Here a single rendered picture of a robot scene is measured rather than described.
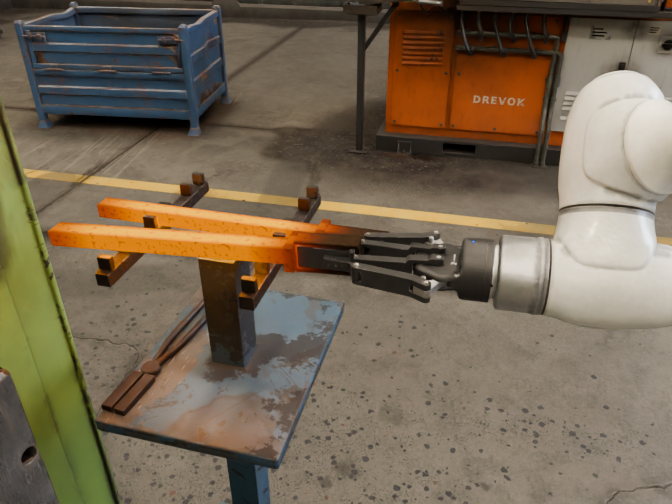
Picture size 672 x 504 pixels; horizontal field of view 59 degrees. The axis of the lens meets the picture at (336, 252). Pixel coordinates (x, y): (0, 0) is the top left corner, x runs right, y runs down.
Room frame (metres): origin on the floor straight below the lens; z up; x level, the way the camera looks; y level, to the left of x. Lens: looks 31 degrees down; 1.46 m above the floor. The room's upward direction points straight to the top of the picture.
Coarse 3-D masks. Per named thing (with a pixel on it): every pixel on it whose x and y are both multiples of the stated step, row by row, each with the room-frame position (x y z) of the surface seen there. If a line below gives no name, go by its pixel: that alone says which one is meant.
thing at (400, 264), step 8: (352, 256) 0.61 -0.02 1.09; (360, 256) 0.61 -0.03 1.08; (368, 256) 0.61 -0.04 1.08; (376, 256) 0.61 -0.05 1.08; (384, 256) 0.61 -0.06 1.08; (408, 256) 0.60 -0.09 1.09; (416, 256) 0.60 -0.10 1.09; (424, 256) 0.60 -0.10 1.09; (432, 256) 0.60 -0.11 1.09; (440, 256) 0.60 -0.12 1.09; (368, 264) 0.60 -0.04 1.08; (376, 264) 0.60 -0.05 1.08; (384, 264) 0.60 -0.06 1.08; (392, 264) 0.60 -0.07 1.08; (400, 264) 0.60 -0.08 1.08; (408, 264) 0.60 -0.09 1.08; (432, 264) 0.59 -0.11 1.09; (440, 264) 0.59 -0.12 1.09; (408, 272) 0.60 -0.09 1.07
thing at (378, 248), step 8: (368, 240) 0.65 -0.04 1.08; (376, 248) 0.64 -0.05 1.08; (384, 248) 0.63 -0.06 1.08; (392, 248) 0.63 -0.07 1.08; (400, 248) 0.63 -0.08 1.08; (408, 248) 0.63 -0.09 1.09; (416, 248) 0.62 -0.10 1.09; (424, 248) 0.62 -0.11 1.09; (432, 248) 0.62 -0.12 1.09; (440, 248) 0.61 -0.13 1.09; (392, 256) 0.63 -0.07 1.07; (400, 256) 0.63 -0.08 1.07
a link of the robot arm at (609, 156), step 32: (608, 96) 0.65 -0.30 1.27; (640, 96) 0.64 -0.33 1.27; (576, 128) 0.65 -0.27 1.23; (608, 128) 0.61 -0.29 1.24; (640, 128) 0.59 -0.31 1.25; (576, 160) 0.63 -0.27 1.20; (608, 160) 0.59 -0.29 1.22; (640, 160) 0.57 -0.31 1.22; (576, 192) 0.61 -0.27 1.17; (608, 192) 0.59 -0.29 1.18; (640, 192) 0.58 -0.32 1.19
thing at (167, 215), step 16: (112, 208) 0.84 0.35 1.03; (128, 208) 0.83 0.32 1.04; (144, 208) 0.83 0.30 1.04; (160, 208) 0.83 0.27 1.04; (176, 208) 0.83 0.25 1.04; (192, 208) 0.83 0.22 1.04; (160, 224) 0.81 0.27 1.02; (176, 224) 0.81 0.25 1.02; (192, 224) 0.80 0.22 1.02; (208, 224) 0.79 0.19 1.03; (224, 224) 0.79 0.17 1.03; (240, 224) 0.78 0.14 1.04; (256, 224) 0.78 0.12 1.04; (272, 224) 0.78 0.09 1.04; (288, 224) 0.78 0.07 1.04; (304, 224) 0.78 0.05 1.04; (320, 224) 0.77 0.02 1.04
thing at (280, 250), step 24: (72, 240) 0.71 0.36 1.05; (96, 240) 0.70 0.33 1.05; (120, 240) 0.69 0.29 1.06; (144, 240) 0.68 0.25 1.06; (168, 240) 0.68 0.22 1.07; (192, 240) 0.67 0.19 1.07; (216, 240) 0.67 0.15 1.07; (240, 240) 0.67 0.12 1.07; (264, 240) 0.66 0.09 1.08; (288, 240) 0.65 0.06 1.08; (312, 240) 0.64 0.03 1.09; (336, 240) 0.63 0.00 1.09; (360, 240) 0.63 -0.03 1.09; (288, 264) 0.63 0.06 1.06
